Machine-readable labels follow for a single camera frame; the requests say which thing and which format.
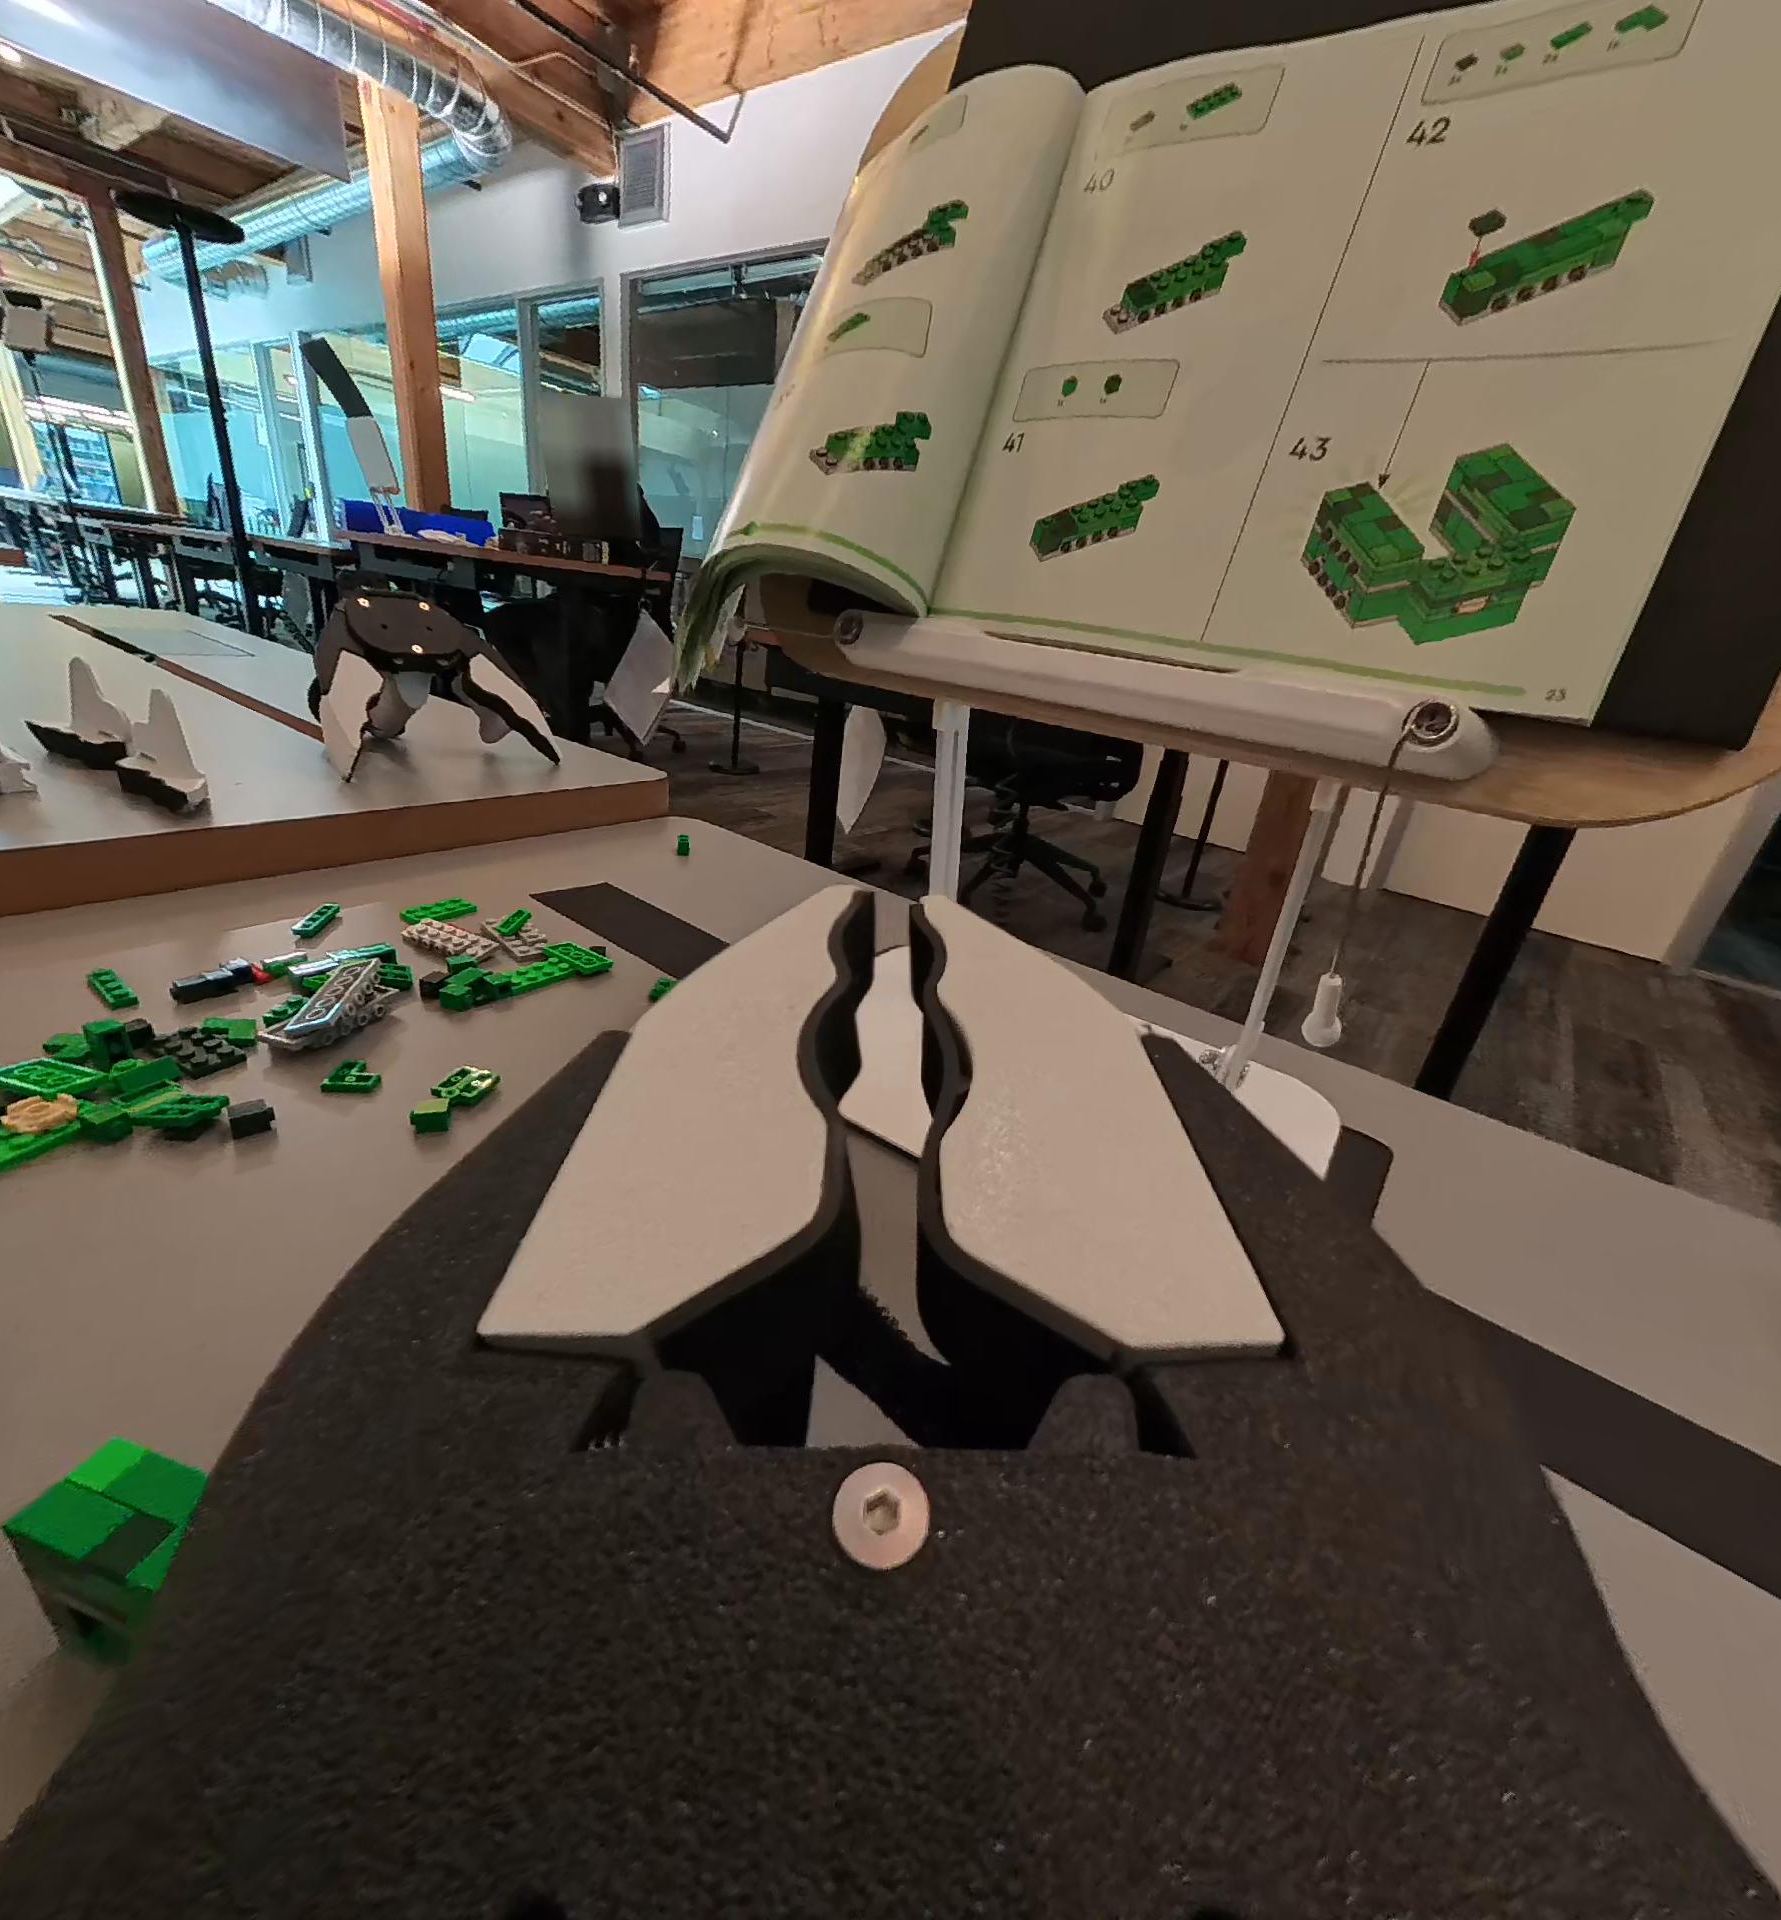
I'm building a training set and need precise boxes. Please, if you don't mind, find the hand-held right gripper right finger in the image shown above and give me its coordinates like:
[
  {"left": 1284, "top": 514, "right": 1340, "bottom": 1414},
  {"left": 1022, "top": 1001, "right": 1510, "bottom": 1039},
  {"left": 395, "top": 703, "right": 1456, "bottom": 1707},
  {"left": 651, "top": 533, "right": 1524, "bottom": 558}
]
[{"left": 909, "top": 897, "right": 1290, "bottom": 1371}]

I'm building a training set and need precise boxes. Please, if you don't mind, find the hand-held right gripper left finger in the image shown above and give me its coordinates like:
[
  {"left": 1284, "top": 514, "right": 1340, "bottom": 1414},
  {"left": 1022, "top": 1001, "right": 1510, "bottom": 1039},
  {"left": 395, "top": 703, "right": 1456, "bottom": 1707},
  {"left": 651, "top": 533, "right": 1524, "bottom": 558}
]
[{"left": 476, "top": 884, "right": 875, "bottom": 1374}]

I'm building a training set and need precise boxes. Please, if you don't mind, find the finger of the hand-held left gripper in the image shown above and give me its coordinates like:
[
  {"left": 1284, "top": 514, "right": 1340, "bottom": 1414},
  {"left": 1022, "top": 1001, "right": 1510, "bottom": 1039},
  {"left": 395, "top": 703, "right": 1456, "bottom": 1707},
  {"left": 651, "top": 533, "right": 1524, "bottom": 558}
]
[
  {"left": 448, "top": 646, "right": 564, "bottom": 767},
  {"left": 320, "top": 661, "right": 385, "bottom": 786}
]

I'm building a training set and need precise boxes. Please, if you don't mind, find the pile of green toy bricks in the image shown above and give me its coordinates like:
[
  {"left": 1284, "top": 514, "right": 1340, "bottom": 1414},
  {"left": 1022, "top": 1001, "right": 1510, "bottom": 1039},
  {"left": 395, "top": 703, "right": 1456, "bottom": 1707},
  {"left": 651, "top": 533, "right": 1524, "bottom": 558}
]
[{"left": 0, "top": 897, "right": 679, "bottom": 1179}]

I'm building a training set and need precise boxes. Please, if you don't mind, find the wooden office desk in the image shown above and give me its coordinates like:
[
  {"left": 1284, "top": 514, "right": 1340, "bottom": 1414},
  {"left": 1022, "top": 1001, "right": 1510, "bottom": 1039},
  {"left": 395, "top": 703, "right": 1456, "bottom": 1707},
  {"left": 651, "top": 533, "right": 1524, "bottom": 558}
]
[{"left": 244, "top": 526, "right": 682, "bottom": 602}]

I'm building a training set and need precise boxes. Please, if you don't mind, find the white desk lamp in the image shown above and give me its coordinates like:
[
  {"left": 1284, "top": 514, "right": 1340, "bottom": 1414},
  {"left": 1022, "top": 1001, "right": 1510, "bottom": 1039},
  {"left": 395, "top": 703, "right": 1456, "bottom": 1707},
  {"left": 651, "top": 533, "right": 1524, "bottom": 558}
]
[{"left": 297, "top": 336, "right": 421, "bottom": 541}]

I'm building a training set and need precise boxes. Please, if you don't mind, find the grey desk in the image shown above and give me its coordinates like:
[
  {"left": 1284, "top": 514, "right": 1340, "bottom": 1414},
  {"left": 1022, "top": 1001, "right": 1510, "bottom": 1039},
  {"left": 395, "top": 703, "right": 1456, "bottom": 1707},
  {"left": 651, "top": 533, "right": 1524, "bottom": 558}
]
[{"left": 0, "top": 816, "right": 1781, "bottom": 1920}]

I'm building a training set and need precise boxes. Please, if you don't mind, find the blue box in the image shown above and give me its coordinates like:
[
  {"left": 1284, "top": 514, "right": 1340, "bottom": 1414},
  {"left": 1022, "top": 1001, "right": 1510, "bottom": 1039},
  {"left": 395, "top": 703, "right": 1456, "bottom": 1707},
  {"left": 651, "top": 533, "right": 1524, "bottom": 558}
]
[{"left": 343, "top": 506, "right": 499, "bottom": 552}]

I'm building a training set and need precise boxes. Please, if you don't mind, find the white table with wooden edge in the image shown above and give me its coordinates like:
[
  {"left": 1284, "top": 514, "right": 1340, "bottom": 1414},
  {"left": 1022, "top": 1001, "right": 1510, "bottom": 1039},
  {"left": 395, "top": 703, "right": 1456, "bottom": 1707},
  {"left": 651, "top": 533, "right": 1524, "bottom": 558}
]
[{"left": 0, "top": 597, "right": 673, "bottom": 932}]

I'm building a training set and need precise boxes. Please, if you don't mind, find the large light grey toy plate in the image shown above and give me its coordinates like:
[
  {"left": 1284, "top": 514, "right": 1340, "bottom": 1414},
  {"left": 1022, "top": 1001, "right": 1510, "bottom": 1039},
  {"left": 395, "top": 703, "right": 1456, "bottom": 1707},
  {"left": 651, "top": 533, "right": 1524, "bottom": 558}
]
[{"left": 261, "top": 967, "right": 415, "bottom": 1052}]

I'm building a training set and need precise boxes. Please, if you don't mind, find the black floor lamp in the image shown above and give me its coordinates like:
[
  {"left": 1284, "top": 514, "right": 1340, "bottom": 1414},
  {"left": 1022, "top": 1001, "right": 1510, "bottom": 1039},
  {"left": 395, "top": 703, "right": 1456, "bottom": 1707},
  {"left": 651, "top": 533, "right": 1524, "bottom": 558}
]
[{"left": 117, "top": 186, "right": 262, "bottom": 639}]

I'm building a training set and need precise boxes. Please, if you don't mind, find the black office chair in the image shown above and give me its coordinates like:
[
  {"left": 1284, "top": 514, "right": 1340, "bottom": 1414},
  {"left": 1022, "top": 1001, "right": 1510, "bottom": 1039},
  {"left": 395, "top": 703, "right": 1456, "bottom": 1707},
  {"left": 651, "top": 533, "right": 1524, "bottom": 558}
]
[{"left": 964, "top": 712, "right": 1146, "bottom": 942}]

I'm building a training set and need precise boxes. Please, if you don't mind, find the black stand leg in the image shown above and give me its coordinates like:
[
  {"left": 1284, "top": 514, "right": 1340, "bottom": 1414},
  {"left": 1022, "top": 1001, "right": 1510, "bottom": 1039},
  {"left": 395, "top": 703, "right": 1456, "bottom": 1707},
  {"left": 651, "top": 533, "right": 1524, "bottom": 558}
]
[{"left": 1415, "top": 822, "right": 1575, "bottom": 1100}]

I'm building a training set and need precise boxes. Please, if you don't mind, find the white book stand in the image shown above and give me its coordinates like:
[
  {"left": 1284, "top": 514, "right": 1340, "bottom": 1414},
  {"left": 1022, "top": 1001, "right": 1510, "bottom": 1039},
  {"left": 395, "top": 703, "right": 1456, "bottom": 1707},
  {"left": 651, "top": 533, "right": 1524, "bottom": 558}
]
[{"left": 830, "top": 598, "right": 1501, "bottom": 1187}]

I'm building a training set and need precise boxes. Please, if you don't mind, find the green toy brick block assembly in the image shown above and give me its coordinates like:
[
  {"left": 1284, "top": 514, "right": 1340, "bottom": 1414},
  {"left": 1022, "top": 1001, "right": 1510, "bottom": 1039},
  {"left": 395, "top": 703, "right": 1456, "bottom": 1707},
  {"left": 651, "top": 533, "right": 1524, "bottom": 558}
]
[{"left": 2, "top": 1438, "right": 212, "bottom": 1663}]

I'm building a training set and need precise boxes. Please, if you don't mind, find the open building instruction booklet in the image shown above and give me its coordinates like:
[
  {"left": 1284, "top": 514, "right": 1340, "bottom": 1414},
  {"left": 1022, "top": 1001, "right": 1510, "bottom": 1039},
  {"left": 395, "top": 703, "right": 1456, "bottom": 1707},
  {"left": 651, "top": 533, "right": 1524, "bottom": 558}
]
[{"left": 675, "top": 0, "right": 1781, "bottom": 729}]

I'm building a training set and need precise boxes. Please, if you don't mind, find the chain with white pull weight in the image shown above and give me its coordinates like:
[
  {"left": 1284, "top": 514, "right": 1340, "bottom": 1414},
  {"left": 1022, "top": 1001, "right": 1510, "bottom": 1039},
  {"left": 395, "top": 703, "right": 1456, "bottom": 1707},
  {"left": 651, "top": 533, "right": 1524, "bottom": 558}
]
[{"left": 1301, "top": 717, "right": 1435, "bottom": 1049}]

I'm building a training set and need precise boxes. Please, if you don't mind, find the wooden post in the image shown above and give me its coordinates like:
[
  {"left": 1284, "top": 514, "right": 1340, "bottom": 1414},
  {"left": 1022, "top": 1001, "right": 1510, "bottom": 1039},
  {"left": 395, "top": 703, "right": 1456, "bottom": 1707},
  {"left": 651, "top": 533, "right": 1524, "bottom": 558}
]
[
  {"left": 80, "top": 192, "right": 180, "bottom": 514},
  {"left": 357, "top": 78, "right": 453, "bottom": 518}
]

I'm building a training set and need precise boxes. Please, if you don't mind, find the silver air duct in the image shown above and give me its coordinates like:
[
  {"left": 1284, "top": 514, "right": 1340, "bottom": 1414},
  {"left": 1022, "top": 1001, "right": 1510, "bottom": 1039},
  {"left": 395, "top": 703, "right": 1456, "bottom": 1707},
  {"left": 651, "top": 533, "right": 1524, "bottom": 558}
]
[{"left": 140, "top": 0, "right": 516, "bottom": 274}]

